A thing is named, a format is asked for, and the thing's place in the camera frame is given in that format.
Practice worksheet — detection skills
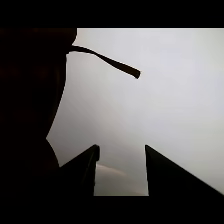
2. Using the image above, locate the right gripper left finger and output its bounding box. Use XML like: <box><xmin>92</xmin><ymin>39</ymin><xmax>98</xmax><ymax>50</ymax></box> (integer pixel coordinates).
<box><xmin>59</xmin><ymin>143</ymin><xmax>101</xmax><ymax>197</ymax></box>

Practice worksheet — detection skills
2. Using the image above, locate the black garment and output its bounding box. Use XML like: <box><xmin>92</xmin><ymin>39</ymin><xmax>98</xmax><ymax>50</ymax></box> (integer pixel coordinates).
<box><xmin>0</xmin><ymin>28</ymin><xmax>142</xmax><ymax>197</ymax></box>

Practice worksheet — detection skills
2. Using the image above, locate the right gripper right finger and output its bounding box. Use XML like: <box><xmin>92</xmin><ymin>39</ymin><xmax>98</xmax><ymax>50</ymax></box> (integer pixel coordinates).
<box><xmin>144</xmin><ymin>144</ymin><xmax>224</xmax><ymax>197</ymax></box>

